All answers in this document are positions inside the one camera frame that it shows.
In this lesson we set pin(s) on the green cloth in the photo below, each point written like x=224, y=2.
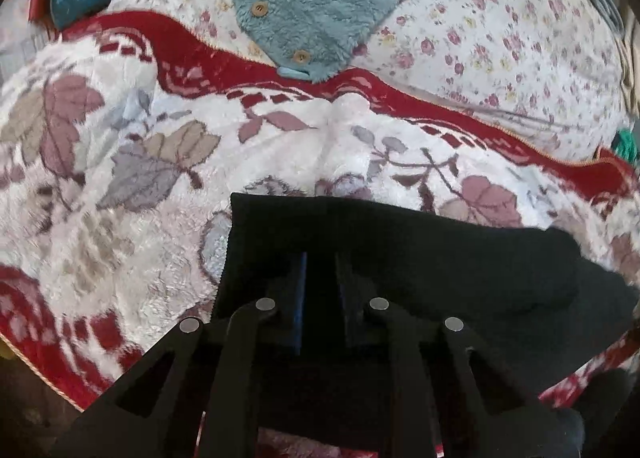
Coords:
x=629, y=146

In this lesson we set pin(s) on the red floral fleece blanket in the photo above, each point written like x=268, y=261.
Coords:
x=125, y=218

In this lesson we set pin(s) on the white floral quilt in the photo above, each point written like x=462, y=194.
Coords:
x=475, y=63

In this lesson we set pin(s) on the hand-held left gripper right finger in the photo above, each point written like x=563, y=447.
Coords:
x=346, y=303

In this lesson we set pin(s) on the teal fleece garment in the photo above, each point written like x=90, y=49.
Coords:
x=320, y=3

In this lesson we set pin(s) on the beige curtain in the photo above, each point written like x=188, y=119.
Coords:
x=631, y=73

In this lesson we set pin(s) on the black pants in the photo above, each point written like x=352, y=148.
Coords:
x=450, y=263

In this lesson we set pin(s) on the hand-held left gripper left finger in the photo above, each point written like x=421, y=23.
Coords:
x=299, y=308

